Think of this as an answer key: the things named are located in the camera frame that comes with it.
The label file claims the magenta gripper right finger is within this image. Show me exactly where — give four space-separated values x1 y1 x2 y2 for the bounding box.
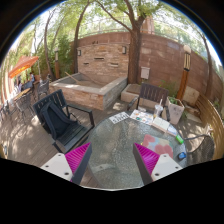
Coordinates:
133 143 182 185

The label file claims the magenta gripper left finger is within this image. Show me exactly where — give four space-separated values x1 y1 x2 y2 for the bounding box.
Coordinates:
41 143 92 185

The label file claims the colourful patterned mouse pad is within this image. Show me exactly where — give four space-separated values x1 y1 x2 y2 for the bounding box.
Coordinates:
142 134 173 157

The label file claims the black slatted patio chair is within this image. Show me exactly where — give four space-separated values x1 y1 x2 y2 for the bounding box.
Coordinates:
33 89 95 153

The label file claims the round glass patio table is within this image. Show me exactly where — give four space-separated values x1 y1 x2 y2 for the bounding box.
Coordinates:
87 114 188 191

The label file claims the black backpack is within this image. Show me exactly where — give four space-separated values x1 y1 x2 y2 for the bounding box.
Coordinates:
40 101 77 139

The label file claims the colourful printed sheet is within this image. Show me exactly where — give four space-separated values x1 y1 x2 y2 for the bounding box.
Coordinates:
130 110 154 125

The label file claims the black mesh metal chair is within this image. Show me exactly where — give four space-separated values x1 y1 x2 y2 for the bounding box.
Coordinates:
185 134 215 166

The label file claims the black and white sheet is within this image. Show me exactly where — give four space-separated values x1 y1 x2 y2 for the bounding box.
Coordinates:
109 112 129 124

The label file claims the clear plastic drink cup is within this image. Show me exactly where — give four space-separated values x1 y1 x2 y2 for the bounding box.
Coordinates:
153 103 163 118

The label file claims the white square planter pot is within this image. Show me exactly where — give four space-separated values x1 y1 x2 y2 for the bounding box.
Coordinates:
167 96 185 124

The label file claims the dark wooden slatted chair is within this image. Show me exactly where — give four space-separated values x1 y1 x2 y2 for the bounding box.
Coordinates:
127 83 170 120

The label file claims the brick fountain basin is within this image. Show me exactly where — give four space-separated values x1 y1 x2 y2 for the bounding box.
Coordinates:
49 77 127 110

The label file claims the wooden curved bench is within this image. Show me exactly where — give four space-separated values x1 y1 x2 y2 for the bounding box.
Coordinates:
196 95 224 159

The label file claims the black metal chair left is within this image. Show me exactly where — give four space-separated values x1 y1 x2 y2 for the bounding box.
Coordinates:
15 93 34 119

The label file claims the orange patio umbrella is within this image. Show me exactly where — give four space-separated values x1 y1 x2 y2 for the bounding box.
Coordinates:
8 56 39 78

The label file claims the large tree trunk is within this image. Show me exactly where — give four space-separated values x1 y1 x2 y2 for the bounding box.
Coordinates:
96 0 152 84

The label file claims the grey wall utility box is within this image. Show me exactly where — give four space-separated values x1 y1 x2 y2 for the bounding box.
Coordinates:
141 67 150 79

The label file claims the wooden lamp post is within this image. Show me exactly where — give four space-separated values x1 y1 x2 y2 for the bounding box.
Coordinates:
177 45 191 100

